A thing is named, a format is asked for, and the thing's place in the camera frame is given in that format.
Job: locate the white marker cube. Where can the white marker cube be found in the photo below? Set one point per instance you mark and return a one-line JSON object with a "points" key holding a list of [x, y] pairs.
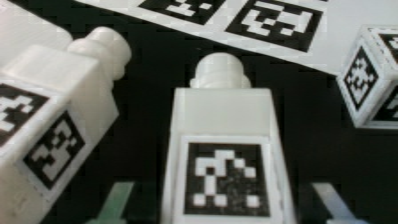
{"points": [[369, 78]]}

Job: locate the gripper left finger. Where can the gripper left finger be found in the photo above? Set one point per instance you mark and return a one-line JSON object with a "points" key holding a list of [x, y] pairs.
{"points": [[113, 209]]}

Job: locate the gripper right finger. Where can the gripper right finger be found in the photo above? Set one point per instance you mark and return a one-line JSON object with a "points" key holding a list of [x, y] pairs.
{"points": [[342, 215]]}

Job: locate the white marker sheet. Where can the white marker sheet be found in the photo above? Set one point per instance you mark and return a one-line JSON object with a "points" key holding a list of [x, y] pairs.
{"points": [[302, 30]]}

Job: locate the white chair leg with marker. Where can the white chair leg with marker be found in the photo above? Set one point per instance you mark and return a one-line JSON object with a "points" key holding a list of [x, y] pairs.
{"points": [[227, 186]]}

